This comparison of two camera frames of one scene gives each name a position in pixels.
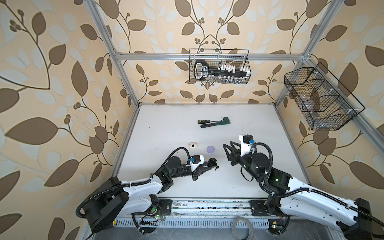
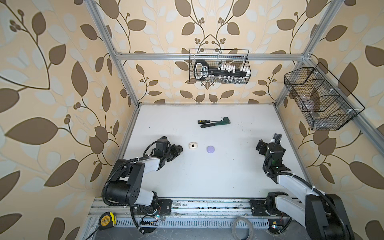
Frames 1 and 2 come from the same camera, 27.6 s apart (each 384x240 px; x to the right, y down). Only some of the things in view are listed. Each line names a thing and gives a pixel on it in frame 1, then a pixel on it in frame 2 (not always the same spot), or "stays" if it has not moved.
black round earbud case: [212, 162] to [180, 148]
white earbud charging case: [190, 145] stays
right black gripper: [234, 155] to [263, 148]
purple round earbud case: [210, 149] stays
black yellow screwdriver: [204, 121] stays
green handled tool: [226, 121] stays
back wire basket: [219, 69] stays
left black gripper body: [184, 171] to [171, 153]
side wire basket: [326, 103] stays
